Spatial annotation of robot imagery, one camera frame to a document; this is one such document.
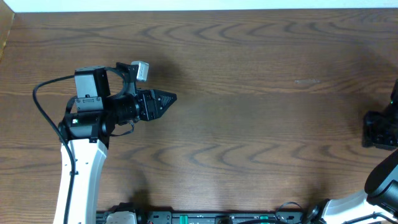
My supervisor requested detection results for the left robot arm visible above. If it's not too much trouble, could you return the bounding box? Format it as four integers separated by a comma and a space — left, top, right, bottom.
53, 61, 177, 223

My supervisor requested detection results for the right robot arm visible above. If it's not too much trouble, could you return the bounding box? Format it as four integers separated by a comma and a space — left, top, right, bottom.
311, 83, 397, 224

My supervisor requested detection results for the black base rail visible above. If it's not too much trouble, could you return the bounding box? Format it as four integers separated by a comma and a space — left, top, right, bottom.
96, 200, 324, 224

